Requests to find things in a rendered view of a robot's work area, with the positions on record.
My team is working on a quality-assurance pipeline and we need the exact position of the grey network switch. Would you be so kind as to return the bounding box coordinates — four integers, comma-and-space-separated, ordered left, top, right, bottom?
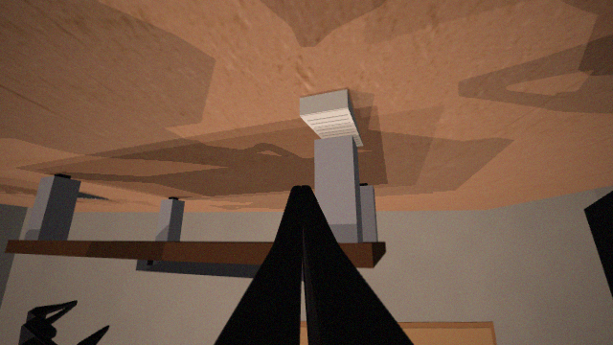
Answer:
136, 260, 261, 278

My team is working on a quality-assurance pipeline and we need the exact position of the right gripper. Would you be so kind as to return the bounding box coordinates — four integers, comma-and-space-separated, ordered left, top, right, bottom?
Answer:
18, 300, 109, 345

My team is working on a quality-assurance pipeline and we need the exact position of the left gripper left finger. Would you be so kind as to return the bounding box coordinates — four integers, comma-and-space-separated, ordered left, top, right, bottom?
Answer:
214, 186, 303, 345

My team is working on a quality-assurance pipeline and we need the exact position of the brown wooden stand with grey legs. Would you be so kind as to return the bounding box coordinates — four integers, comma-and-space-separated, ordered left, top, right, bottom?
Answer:
5, 135, 385, 268

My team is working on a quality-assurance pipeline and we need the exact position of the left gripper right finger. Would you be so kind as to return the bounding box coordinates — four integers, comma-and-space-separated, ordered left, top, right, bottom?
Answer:
302, 185, 414, 345

